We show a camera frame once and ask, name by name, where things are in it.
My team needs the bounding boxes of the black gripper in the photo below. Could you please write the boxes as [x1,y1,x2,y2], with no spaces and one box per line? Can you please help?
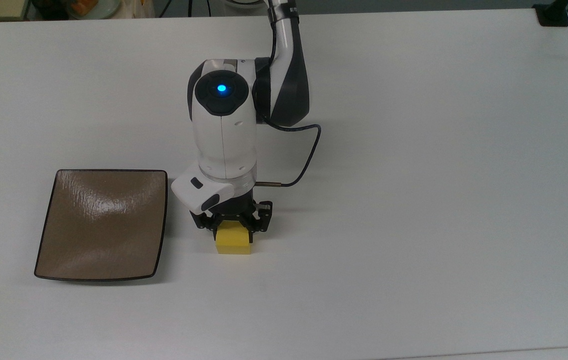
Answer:
[191,191,274,234]

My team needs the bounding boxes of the yellow cube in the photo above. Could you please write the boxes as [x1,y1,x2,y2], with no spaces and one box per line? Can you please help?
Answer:
[215,222,253,255]

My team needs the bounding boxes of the square brown ceramic plate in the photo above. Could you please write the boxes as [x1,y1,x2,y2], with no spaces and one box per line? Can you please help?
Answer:
[34,169,168,282]

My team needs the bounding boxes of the white bowl with orange contents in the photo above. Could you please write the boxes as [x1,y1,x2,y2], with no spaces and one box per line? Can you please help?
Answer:
[66,0,120,20]

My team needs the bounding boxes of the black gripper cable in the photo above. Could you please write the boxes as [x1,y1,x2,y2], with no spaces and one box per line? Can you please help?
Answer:
[255,112,322,189]

